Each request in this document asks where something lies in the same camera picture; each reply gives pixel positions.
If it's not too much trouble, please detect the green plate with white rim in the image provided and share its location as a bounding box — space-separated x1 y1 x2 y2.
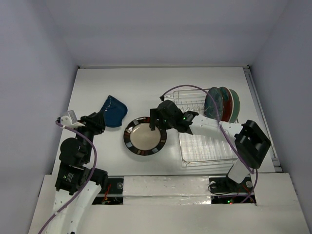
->
229 89 240 123

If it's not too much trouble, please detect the silver foil covered bar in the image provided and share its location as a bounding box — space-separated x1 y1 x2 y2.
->
122 176 211 205

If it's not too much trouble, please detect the beige plate with brown rim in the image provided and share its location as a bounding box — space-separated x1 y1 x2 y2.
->
123 117 167 156

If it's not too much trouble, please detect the dark blue teardrop plate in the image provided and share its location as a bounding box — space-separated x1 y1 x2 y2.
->
100 95 128 128

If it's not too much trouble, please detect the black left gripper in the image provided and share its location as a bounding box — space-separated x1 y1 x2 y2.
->
73 109 105 161

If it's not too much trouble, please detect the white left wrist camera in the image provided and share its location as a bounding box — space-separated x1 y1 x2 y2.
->
56 110 85 129

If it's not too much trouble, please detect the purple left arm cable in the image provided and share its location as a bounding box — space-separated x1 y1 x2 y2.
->
36 120 98 234

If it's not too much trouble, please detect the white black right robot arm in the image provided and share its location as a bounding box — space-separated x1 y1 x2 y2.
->
150 100 271 191

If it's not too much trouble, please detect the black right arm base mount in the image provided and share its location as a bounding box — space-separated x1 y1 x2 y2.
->
208 177 244 195

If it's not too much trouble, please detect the red and teal glazed plate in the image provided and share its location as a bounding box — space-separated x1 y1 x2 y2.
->
219 87 233 122

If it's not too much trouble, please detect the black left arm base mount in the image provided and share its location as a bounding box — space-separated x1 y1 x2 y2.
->
92 177 124 205

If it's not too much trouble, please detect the chrome wire dish rack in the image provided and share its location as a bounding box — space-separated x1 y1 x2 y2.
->
172 88 237 167

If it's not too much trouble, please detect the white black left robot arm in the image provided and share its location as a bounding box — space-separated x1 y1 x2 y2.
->
39 110 108 234

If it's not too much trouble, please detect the dark teal floral plate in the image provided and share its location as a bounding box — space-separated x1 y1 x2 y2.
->
204 87 224 120

